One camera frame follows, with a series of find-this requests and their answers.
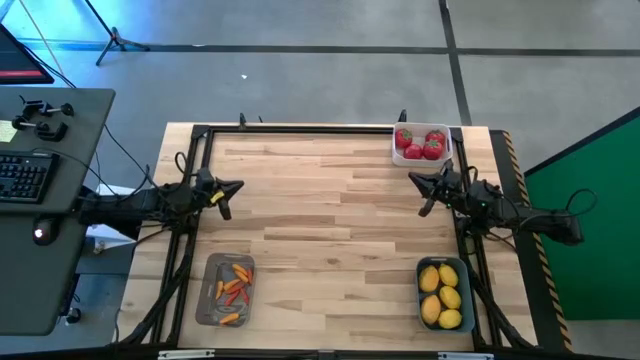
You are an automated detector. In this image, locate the blue-grey plastic basket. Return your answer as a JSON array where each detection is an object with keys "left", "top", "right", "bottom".
[{"left": 415, "top": 255, "right": 476, "bottom": 334}]

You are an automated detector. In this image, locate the grey metal bracket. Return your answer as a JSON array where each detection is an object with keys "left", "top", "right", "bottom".
[
  {"left": 157, "top": 349, "right": 216, "bottom": 360},
  {"left": 437, "top": 351, "right": 495, "bottom": 360}
]

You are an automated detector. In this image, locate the black computer mouse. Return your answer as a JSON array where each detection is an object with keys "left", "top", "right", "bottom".
[{"left": 32, "top": 217, "right": 60, "bottom": 247}]

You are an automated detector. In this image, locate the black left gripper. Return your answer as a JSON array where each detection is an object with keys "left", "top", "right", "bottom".
[{"left": 192, "top": 167, "right": 246, "bottom": 222}]

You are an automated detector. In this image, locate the pale paper note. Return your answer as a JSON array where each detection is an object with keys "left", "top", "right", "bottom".
[{"left": 0, "top": 119, "right": 19, "bottom": 144}]

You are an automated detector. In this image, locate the black screw clamp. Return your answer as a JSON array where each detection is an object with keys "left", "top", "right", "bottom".
[
  {"left": 10, "top": 116, "right": 70, "bottom": 143},
  {"left": 18, "top": 96, "right": 76, "bottom": 120}
]

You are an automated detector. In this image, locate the black tripod stand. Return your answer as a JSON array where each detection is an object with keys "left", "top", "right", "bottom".
[{"left": 82, "top": 0, "right": 151, "bottom": 67}]

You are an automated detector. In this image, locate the black keyboard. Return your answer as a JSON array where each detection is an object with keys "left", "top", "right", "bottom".
[{"left": 0, "top": 151, "right": 61, "bottom": 205}]

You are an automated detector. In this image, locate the black mat with hazard stripe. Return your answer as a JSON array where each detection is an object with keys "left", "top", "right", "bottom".
[{"left": 488, "top": 128, "right": 575, "bottom": 354}]

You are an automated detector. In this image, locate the black aluminium rig frame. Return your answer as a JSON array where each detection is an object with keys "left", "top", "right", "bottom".
[{"left": 119, "top": 112, "right": 539, "bottom": 351}]

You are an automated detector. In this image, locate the white plastic basket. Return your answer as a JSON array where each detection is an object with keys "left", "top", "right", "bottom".
[{"left": 391, "top": 121, "right": 454, "bottom": 168}]

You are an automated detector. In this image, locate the black desk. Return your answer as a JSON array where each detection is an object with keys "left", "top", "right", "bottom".
[{"left": 0, "top": 88, "right": 117, "bottom": 337}]

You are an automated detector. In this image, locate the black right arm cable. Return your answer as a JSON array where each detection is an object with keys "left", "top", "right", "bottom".
[{"left": 514, "top": 187, "right": 599, "bottom": 231}]

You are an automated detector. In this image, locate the black monitor with red stripe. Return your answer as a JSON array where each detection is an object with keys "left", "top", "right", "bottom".
[{"left": 0, "top": 22, "right": 56, "bottom": 85}]

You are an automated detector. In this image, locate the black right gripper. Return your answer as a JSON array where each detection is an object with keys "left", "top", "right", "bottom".
[{"left": 408, "top": 169, "right": 464, "bottom": 218}]

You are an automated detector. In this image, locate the green floor mat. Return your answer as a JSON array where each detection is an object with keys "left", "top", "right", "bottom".
[{"left": 523, "top": 105, "right": 640, "bottom": 322}]

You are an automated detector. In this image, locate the yellow plastic lemon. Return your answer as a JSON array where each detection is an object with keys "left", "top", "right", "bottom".
[
  {"left": 439, "top": 285, "right": 463, "bottom": 310},
  {"left": 438, "top": 308, "right": 463, "bottom": 330},
  {"left": 438, "top": 263, "right": 460, "bottom": 288}
]

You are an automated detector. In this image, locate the orange-yellow plastic lemon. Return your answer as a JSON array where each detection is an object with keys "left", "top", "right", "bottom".
[
  {"left": 418, "top": 265, "right": 441, "bottom": 294},
  {"left": 420, "top": 294, "right": 443, "bottom": 326}
]

